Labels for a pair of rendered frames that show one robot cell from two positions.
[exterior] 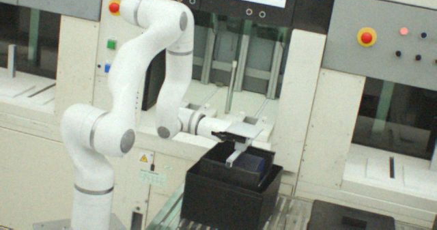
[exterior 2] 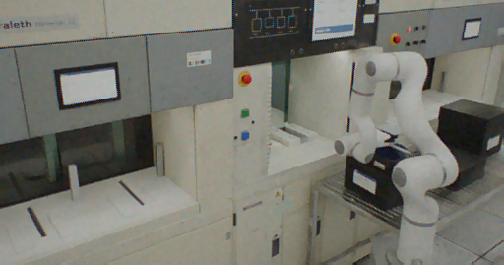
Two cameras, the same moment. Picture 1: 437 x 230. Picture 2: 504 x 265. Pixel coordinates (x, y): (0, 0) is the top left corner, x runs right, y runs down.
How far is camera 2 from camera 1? 2.16 m
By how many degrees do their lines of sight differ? 46
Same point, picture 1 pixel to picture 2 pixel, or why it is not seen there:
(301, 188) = not seen: hidden behind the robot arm
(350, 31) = (387, 38)
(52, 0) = (188, 94)
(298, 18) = (360, 40)
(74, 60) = (215, 142)
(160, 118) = (370, 147)
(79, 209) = (429, 239)
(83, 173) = (434, 210)
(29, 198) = not seen: outside the picture
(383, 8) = (400, 18)
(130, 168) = (268, 208)
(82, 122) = (434, 170)
